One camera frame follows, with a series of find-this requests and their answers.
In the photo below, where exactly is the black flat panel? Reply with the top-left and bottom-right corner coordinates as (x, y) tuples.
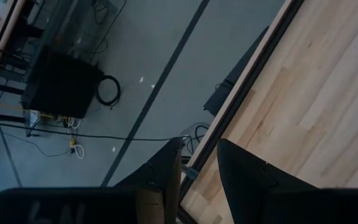
(203, 26), (270, 118)

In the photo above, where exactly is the coiled black cable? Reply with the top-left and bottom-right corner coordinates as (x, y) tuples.
(94, 75), (122, 108)

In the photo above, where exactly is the small silver box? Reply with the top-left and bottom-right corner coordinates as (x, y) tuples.
(23, 109), (42, 138)

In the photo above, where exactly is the long black floor cable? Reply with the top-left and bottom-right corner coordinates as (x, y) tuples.
(0, 119), (186, 141)

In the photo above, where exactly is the white floor cable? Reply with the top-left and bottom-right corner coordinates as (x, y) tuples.
(66, 116), (86, 160)

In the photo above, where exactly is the black equipment case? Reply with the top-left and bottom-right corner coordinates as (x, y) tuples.
(21, 46), (105, 119)

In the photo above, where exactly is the black cable bundle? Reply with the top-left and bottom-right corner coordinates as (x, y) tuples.
(178, 122), (211, 156)

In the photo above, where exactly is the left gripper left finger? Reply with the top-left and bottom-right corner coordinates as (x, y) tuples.
(113, 136), (183, 224)

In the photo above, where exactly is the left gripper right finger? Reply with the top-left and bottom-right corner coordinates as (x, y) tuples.
(216, 138), (319, 224)

